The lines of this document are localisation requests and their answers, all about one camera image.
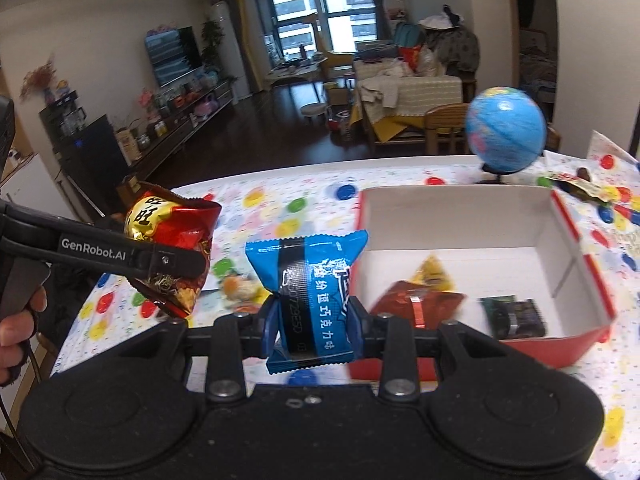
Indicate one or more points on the blue globe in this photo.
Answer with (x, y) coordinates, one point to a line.
(505, 130)

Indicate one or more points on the dark TV cabinet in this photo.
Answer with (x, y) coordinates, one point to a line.
(175, 132)

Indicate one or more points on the red and gold snack packet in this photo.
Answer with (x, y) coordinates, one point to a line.
(160, 217)

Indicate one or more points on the clear packet with pastry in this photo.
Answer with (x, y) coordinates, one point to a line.
(237, 287)

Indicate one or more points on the dried flowers in vase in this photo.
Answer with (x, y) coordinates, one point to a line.
(40, 80)

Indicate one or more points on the sofa with cream cover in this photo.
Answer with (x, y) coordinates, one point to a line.
(430, 92)

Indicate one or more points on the red foil snack packet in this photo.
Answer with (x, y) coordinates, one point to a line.
(397, 306)

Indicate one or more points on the television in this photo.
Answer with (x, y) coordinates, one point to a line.
(172, 57)

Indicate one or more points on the blue snack packet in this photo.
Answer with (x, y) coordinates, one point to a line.
(320, 280)

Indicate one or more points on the balloon-print tablecloth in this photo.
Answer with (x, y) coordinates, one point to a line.
(310, 195)

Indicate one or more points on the round white stool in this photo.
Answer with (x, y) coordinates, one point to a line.
(314, 109)

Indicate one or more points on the yellow snack packet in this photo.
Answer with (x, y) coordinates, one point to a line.
(432, 275)

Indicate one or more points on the brown and yellow curtain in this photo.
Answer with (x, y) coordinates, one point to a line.
(245, 30)

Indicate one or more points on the black snack packet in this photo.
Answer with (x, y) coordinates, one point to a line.
(520, 320)

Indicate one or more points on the flat colourful snack packet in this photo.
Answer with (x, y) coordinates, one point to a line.
(585, 189)

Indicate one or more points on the yellow armchair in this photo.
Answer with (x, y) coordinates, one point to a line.
(335, 57)

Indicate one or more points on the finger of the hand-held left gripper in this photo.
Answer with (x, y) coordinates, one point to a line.
(167, 311)
(100, 255)

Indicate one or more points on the green potted plant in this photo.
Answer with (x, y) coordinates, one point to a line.
(212, 40)

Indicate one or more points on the black cabinet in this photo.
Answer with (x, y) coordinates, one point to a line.
(95, 160)

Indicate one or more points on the person's left hand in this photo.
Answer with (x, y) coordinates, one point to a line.
(11, 334)

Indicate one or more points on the red cardboard box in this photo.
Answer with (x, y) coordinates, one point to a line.
(450, 220)

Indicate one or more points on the pile of clothes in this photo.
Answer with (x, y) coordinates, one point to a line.
(452, 45)

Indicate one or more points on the white standing air conditioner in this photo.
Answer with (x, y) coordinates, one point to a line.
(230, 50)

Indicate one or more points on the large window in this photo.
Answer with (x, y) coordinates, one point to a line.
(300, 5)

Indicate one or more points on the teal armchair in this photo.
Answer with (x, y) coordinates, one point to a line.
(406, 35)

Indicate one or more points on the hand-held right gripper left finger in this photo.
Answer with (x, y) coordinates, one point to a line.
(268, 322)

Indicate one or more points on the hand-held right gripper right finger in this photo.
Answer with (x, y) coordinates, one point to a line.
(357, 327)

